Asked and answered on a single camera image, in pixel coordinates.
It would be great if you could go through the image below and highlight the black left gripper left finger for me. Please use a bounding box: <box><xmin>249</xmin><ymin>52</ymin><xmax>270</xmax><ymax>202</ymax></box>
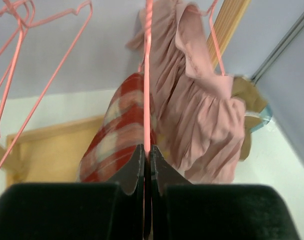
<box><xmin>0</xmin><ymin>145</ymin><xmax>145</xmax><ymax>240</ymax></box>

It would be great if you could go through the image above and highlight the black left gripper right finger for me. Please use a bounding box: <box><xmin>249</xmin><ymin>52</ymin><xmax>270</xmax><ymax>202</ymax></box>
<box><xmin>150</xmin><ymin>145</ymin><xmax>299</xmax><ymax>240</ymax></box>

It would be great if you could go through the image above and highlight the red plaid garment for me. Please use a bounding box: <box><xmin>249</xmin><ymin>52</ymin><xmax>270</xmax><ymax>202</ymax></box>
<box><xmin>77</xmin><ymin>73</ymin><xmax>144</xmax><ymax>183</ymax></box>

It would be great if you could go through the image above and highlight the pink skirt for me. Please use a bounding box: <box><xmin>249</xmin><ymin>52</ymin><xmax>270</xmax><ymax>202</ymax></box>
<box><xmin>125</xmin><ymin>0</ymin><xmax>247</xmax><ymax>185</ymax></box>

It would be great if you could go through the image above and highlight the brown garment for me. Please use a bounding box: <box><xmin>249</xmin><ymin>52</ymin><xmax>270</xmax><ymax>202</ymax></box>
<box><xmin>232</xmin><ymin>76</ymin><xmax>267</xmax><ymax>161</ymax></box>

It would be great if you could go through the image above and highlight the pink hanger five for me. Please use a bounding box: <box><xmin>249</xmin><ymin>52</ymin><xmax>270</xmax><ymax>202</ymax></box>
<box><xmin>188</xmin><ymin>0</ymin><xmax>225</xmax><ymax>76</ymax></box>

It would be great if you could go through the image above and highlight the pink hanger two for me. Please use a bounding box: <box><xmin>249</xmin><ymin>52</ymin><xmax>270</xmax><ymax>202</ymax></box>
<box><xmin>0</xmin><ymin>5</ymin><xmax>35</xmax><ymax>139</ymax></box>

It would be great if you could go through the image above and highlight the pink hanger four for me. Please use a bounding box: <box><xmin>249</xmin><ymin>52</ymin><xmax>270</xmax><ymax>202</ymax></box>
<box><xmin>144</xmin><ymin>0</ymin><xmax>153</xmax><ymax>159</ymax></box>

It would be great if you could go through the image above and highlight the pink hanger three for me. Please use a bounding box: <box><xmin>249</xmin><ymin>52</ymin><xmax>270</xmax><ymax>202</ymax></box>
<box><xmin>0</xmin><ymin>0</ymin><xmax>94</xmax><ymax>181</ymax></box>

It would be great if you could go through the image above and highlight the pink hanger one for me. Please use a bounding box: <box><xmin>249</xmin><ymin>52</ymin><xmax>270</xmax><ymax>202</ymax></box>
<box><xmin>0</xmin><ymin>0</ymin><xmax>30</xmax><ymax>17</ymax></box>

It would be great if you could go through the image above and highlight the wooden clothes rack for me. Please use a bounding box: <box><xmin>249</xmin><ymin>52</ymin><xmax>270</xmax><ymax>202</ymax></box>
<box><xmin>7</xmin><ymin>0</ymin><xmax>249</xmax><ymax>184</ymax></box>

